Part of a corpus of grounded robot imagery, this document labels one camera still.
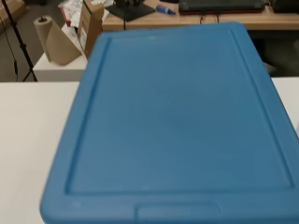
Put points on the blue plastic lid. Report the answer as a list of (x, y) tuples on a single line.
[(174, 124)]

